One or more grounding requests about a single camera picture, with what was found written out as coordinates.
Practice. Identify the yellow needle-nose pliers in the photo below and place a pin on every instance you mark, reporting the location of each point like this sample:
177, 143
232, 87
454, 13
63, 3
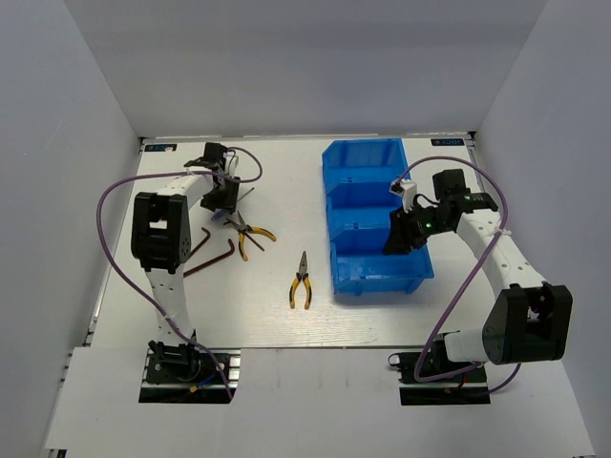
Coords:
301, 277
247, 231

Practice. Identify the blue three-compartment plastic bin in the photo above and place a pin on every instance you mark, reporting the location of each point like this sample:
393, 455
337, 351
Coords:
357, 176

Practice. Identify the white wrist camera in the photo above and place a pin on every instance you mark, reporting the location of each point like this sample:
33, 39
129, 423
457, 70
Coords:
232, 162
406, 189

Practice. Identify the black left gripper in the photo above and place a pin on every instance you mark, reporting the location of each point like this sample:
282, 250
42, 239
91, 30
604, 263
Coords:
229, 201

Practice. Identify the green black precision screwdriver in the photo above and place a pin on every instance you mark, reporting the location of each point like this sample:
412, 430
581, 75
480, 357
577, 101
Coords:
245, 194

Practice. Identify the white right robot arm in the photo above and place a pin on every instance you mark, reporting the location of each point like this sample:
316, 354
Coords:
529, 320

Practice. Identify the right corner label sticker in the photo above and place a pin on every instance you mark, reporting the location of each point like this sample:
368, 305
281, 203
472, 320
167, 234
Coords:
447, 142

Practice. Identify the left corner label sticker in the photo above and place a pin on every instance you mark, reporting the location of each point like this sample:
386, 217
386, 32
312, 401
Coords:
160, 147

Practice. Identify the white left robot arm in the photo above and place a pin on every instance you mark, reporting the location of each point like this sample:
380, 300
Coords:
161, 242

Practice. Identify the blue clear handle screwdriver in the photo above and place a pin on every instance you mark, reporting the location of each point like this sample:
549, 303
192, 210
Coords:
219, 215

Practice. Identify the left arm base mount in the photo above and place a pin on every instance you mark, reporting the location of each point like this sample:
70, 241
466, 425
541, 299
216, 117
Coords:
185, 375

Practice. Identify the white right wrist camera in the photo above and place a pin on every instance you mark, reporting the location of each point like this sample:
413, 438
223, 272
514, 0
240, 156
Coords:
406, 189

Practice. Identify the corner label sticker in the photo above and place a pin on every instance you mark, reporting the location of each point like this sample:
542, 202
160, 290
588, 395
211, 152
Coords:
160, 147
447, 142

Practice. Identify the large brown hex key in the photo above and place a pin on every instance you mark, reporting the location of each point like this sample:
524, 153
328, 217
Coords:
205, 238

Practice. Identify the short brown hex key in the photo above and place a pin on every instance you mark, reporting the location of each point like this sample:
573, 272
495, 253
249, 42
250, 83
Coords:
227, 254

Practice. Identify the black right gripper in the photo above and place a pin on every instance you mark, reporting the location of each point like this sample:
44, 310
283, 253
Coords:
402, 234

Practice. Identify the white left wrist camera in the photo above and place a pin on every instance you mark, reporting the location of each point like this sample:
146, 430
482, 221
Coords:
232, 162

